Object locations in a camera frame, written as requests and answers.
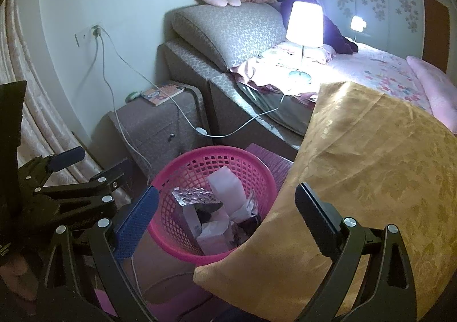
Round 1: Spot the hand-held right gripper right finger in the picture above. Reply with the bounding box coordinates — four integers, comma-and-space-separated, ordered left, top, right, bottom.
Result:
294, 183, 418, 322

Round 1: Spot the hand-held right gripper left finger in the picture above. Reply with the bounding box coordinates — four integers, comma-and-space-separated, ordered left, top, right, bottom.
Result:
39, 185, 159, 322

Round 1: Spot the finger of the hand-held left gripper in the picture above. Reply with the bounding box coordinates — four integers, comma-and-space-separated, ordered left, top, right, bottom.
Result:
19, 146, 86, 198
34, 158, 135, 223

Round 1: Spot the pink plastic basket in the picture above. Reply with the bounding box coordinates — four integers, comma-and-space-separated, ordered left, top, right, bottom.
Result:
147, 146, 277, 265

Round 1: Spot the pale grey packet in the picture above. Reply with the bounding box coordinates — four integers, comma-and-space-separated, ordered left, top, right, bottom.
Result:
181, 204, 201, 241

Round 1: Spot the silver blister pack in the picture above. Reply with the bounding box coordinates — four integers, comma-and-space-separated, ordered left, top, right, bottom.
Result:
171, 186, 225, 208

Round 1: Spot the white paper packet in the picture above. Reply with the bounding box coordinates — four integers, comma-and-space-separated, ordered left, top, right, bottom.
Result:
196, 218, 234, 255

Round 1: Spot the white foam block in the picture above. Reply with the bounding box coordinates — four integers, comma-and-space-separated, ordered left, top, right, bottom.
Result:
208, 166, 248, 217

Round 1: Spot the upholstered nightstand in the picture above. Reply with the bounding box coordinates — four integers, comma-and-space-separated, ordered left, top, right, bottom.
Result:
96, 84, 204, 180

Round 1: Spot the purple stool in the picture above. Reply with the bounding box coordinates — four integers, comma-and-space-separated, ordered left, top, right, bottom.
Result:
244, 143, 295, 190

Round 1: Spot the golden floral tablecloth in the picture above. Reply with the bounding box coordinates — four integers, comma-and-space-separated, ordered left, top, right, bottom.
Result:
193, 82, 457, 322

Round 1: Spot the colourful book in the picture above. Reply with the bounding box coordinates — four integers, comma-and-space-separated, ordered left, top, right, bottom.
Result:
140, 84, 186, 106

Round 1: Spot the pink floor mat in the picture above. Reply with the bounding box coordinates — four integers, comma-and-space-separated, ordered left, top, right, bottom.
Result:
95, 290, 229, 322

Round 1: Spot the grey-green satin sheet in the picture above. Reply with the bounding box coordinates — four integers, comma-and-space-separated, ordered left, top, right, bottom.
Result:
236, 81, 318, 137

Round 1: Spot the pink floral bedsheet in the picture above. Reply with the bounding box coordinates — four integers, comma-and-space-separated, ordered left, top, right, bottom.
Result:
230, 42, 434, 112

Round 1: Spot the pink floral pillow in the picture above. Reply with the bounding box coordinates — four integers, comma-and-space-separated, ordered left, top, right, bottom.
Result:
273, 42, 336, 65

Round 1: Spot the pink quilt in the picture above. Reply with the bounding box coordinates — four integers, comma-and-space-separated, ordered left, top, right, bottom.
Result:
406, 55, 457, 135

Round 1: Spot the dark purple plush toy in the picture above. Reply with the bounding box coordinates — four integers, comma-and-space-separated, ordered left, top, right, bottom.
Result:
280, 0, 359, 55

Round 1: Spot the grey patterned headboard cushion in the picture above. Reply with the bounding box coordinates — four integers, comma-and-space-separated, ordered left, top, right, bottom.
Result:
168, 4, 288, 73

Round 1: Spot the white table lamp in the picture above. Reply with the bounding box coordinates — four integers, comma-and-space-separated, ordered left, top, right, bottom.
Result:
286, 1, 324, 83

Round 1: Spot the floral sliding door wardrobe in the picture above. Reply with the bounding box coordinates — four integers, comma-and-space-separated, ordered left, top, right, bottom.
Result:
313, 0, 425, 62

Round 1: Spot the brown wooden door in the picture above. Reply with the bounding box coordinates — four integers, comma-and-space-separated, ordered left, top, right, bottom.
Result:
423, 0, 450, 73

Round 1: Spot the white lamp cable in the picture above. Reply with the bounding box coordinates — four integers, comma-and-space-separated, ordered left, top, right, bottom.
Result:
102, 35, 286, 138

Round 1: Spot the white charger cable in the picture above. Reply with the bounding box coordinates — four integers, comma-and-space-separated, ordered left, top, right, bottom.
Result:
95, 35, 151, 180

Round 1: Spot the white wall socket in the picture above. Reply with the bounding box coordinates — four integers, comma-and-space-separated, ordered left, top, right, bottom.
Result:
74, 24, 104, 47

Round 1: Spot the upholstered bed frame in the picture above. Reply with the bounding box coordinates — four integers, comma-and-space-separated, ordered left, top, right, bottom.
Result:
157, 40, 315, 162

